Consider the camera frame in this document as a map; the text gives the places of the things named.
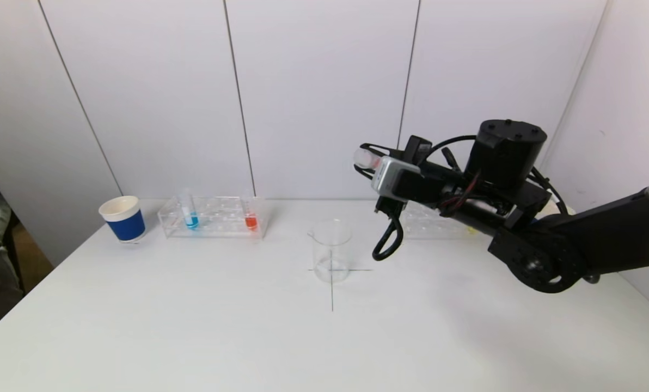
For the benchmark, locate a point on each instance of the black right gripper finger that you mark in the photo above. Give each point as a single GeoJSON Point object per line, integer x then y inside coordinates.
{"type": "Point", "coordinates": [390, 153]}
{"type": "Point", "coordinates": [365, 171]}

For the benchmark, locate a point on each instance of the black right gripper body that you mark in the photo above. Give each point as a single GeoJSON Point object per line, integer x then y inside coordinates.
{"type": "Point", "coordinates": [439, 182]}

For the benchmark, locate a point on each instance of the test tube with red liquid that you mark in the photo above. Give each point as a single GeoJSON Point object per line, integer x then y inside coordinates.
{"type": "Point", "coordinates": [365, 158]}

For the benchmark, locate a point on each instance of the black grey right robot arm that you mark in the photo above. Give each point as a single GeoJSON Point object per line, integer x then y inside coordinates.
{"type": "Point", "coordinates": [602, 239]}

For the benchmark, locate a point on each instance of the clear acrylic test tube rack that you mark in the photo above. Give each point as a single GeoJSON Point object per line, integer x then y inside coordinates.
{"type": "Point", "coordinates": [221, 220]}
{"type": "Point", "coordinates": [428, 223]}

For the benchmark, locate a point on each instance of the clear glass beaker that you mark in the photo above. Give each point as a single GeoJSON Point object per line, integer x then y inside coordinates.
{"type": "Point", "coordinates": [331, 261]}

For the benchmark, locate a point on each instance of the test tube with orange liquid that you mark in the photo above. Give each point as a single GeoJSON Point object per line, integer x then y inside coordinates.
{"type": "Point", "coordinates": [251, 222]}

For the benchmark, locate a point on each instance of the test tube with blue liquid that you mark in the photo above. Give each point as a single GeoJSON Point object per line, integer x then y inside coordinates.
{"type": "Point", "coordinates": [192, 221]}

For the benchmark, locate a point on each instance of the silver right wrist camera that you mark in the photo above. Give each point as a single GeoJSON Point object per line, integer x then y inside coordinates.
{"type": "Point", "coordinates": [392, 177]}

